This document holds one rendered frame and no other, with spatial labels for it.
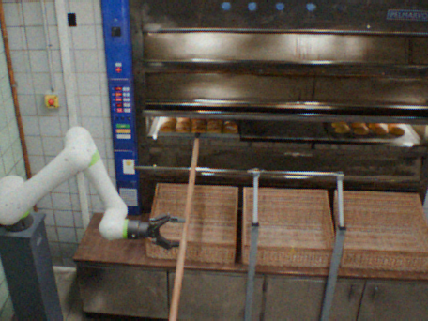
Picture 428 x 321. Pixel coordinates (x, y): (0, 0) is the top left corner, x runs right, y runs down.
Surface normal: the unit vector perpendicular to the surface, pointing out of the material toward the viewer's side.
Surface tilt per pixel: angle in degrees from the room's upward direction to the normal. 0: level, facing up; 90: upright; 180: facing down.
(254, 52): 70
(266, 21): 90
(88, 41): 90
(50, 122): 90
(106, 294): 90
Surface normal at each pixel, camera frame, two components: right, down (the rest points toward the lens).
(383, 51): -0.15, 0.11
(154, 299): -0.15, 0.44
